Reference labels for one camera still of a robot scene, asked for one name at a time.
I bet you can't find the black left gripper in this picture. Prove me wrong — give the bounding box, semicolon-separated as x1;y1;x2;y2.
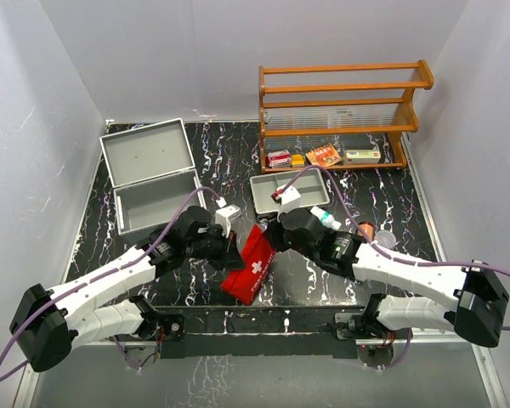
184;225;247;272

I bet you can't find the red first aid kit pouch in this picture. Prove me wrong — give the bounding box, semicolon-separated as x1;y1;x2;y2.
221;225;276;305

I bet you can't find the white dropper bottle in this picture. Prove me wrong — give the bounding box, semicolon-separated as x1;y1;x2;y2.
310;206;342;231

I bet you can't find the brown glass bottle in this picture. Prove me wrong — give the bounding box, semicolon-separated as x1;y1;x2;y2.
358;222;375;240

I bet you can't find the grey medicine case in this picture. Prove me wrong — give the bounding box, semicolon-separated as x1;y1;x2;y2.
100;118;201;245

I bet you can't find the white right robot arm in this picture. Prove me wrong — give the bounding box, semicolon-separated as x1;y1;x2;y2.
263;208;509;348

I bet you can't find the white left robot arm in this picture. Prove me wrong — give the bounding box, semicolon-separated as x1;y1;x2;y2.
9;205;245;372

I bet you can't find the red white medicine box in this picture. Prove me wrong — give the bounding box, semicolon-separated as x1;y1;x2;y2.
265;150;292;168

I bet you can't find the orange medicine packet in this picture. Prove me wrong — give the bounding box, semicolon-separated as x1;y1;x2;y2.
306;144;342;167

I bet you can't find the long white medicine box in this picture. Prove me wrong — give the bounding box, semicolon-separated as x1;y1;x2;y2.
343;149;382;165

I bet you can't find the grey divided tray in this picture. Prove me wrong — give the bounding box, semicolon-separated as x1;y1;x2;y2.
249;167;332;216

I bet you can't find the small yellow box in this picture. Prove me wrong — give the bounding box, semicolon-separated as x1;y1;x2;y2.
291;154;305;167

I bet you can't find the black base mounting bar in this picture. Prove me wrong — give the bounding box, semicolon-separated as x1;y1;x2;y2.
155;305;414;360

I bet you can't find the clear round container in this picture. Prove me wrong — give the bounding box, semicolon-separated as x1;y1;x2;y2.
374;229;397;250

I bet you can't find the orange wooden shelf rack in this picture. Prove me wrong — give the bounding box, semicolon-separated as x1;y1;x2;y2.
258;59;434;173

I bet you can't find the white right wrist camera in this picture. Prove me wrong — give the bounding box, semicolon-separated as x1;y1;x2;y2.
271;185;301;221

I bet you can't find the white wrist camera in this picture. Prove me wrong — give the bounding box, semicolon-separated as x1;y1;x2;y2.
271;185;301;221
215;197;241;237

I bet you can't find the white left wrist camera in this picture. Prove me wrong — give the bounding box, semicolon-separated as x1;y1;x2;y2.
215;197;241;237

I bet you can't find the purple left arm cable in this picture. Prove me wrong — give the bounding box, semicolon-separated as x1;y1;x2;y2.
0;186;226;383

